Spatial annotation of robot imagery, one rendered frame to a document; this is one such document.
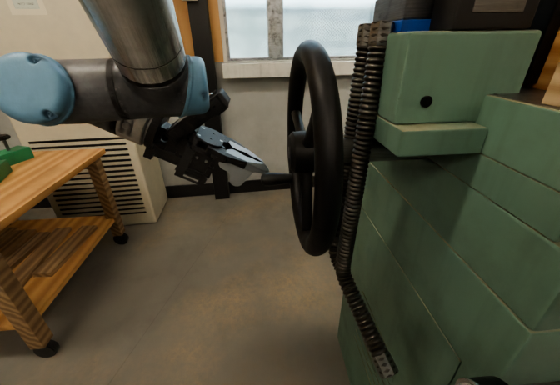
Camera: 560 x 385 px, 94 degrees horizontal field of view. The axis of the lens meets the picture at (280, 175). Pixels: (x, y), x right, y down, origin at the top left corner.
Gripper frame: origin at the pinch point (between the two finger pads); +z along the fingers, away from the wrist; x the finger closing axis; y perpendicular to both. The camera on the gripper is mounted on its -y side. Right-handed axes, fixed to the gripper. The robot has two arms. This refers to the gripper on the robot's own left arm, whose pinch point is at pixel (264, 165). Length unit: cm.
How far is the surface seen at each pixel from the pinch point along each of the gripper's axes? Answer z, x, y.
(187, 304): 8, -30, 82
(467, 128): 12.2, 19.9, -21.2
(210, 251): 12, -60, 79
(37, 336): -34, -12, 90
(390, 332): 35.6, 14.4, 15.3
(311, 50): -5.2, 14.7, -19.9
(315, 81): -4.2, 18.8, -17.5
